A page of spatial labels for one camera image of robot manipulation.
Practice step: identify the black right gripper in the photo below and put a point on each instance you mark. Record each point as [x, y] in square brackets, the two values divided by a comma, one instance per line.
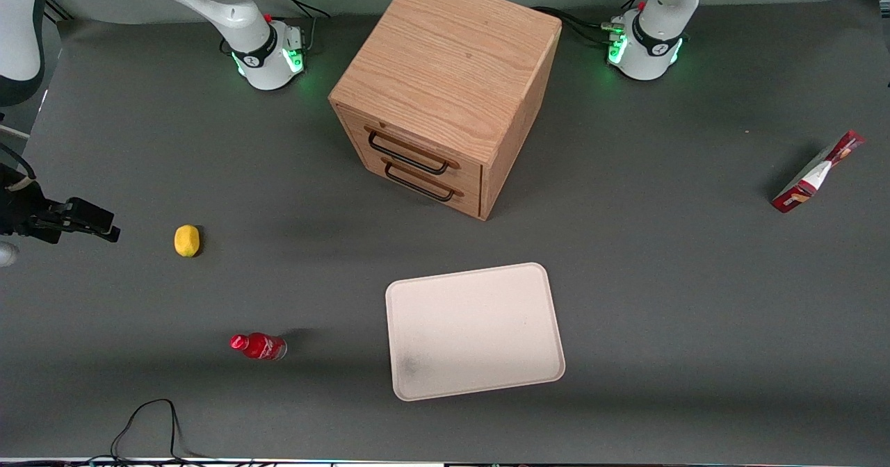
[19, 211]

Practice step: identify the red cookie box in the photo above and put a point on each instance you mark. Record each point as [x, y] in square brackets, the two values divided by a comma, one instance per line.
[806, 182]

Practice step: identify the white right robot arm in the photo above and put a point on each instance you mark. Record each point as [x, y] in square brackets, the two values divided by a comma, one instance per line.
[229, 8]

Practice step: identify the beige plastic tray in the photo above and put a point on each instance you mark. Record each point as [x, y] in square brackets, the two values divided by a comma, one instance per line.
[473, 331]

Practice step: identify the yellow lemon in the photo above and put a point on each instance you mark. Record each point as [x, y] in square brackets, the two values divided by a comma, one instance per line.
[186, 240]

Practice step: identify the red cola bottle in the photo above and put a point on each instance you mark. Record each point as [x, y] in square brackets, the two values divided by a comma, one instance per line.
[261, 346]

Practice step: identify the wooden drawer cabinet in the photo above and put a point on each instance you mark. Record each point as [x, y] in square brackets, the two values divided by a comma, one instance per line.
[445, 64]

